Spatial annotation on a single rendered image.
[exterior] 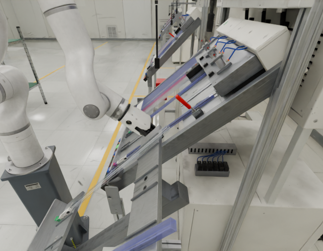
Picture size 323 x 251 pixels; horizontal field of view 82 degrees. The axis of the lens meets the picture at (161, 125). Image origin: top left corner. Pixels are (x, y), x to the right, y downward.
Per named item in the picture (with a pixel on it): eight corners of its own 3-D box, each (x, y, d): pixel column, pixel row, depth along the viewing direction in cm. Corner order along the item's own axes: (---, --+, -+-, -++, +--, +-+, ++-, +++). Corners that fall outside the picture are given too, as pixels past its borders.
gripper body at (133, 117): (124, 109, 61) (152, 127, 64) (129, 97, 70) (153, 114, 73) (112, 124, 64) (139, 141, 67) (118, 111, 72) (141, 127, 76)
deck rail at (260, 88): (117, 192, 76) (105, 184, 74) (119, 188, 78) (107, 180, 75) (296, 80, 49) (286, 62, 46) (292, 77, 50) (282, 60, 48)
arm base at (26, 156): (-2, 180, 78) (-26, 145, 68) (14, 151, 94) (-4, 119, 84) (48, 170, 83) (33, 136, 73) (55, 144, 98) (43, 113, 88)
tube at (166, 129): (58, 222, 61) (55, 220, 60) (60, 218, 62) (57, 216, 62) (170, 130, 41) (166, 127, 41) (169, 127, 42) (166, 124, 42)
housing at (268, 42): (278, 89, 52) (254, 49, 47) (231, 53, 93) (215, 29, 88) (308, 70, 49) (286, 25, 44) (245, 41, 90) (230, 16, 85)
